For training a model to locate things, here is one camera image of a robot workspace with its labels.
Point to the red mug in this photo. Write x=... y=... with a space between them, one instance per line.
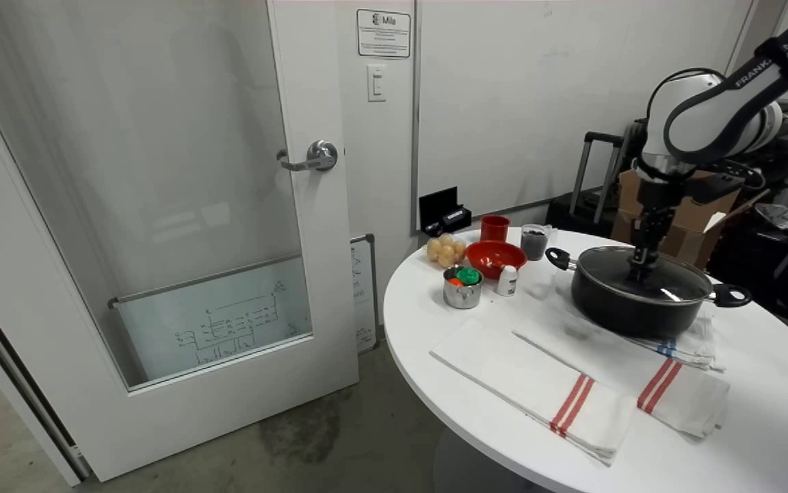
x=493 y=229

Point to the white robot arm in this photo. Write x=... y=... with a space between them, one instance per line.
x=691 y=88

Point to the black cooking pot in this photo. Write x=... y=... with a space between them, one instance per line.
x=636 y=317

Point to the tin can with coloured items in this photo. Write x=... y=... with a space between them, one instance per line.
x=460 y=291

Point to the yellowish bread ball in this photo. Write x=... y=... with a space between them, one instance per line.
x=447 y=250

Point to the white light switch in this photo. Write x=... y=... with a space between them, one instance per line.
x=376 y=84

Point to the small clear plastic cup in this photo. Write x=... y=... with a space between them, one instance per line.
x=539 y=280

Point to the brown cardboard box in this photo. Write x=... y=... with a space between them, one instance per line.
x=686 y=223

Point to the white towel with blue stripes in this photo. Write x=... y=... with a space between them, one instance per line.
x=696 y=351

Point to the white towel with red stripes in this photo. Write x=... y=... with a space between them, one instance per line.
x=691 y=407
x=520 y=385

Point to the white wall sign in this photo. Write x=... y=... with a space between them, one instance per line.
x=383 y=35

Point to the white low wall panel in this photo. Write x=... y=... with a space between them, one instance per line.
x=363 y=291

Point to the dark cluttered desk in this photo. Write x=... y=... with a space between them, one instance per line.
x=785 y=249

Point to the white door with glass panel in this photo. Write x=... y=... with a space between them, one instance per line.
x=137 y=181

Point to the red bowl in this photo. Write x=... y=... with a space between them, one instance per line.
x=493 y=259

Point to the glass lid with black knob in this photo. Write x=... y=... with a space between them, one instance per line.
x=609 y=276

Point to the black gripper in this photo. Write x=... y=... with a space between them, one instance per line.
x=658 y=213

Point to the small white bottle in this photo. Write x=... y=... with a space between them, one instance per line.
x=506 y=280

